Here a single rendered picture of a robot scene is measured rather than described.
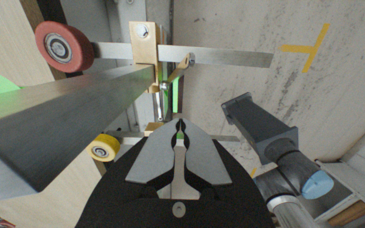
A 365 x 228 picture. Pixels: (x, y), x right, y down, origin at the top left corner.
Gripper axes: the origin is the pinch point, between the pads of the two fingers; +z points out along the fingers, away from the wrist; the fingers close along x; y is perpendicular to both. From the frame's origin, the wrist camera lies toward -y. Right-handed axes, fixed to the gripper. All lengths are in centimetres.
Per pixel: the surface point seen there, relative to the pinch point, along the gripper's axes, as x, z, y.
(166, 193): -7, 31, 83
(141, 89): -6.1, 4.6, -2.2
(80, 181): -34.6, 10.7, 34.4
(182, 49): -0.3, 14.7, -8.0
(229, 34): 39, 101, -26
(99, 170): -25.7, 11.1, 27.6
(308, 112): 154, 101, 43
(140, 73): -6.1, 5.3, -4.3
